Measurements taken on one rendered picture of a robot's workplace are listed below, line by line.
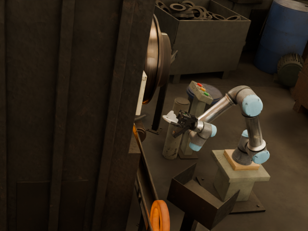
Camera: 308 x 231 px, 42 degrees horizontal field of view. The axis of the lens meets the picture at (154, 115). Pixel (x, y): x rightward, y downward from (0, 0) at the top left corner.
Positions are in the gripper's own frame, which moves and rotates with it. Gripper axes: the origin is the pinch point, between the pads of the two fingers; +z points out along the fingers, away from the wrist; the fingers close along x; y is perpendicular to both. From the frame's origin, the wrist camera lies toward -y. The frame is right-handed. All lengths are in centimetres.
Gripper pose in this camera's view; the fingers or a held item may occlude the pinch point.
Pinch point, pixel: (163, 118)
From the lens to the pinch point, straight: 230.7
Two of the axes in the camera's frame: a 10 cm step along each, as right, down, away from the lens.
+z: -8.5, -2.8, -4.4
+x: 2.5, 5.3, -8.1
